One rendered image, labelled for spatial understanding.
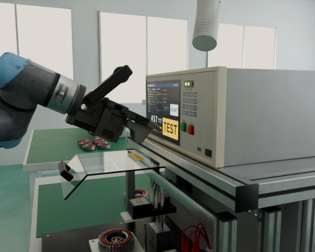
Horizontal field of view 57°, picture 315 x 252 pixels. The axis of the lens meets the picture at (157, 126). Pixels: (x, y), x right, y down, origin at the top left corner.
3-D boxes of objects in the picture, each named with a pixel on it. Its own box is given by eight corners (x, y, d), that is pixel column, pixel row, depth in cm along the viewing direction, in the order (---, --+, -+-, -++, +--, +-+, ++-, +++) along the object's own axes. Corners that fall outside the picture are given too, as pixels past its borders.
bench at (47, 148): (28, 265, 212) (22, 164, 202) (35, 186, 383) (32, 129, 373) (167, 237, 251) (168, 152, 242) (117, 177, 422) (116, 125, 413)
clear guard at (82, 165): (64, 200, 71) (63, 176, 70) (59, 173, 93) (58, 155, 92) (184, 184, 83) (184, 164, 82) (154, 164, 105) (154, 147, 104)
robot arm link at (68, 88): (60, 75, 64) (62, 73, 56) (79, 84, 65) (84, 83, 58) (46, 106, 63) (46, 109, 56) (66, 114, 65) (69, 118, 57)
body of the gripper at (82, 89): (111, 139, 69) (62, 119, 65) (126, 106, 70) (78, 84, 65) (119, 144, 62) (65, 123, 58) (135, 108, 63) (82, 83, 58)
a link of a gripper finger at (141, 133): (152, 148, 69) (118, 134, 66) (162, 126, 70) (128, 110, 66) (157, 151, 67) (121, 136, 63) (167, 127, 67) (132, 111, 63)
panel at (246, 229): (289, 341, 59) (298, 199, 55) (164, 212, 120) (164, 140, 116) (293, 339, 59) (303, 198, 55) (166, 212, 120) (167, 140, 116)
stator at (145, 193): (125, 195, 144) (125, 188, 143) (147, 195, 145) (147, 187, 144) (124, 204, 133) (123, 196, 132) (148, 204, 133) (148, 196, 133)
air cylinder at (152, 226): (156, 249, 92) (156, 232, 92) (148, 238, 99) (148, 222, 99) (170, 246, 94) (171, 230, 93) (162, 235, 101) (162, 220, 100)
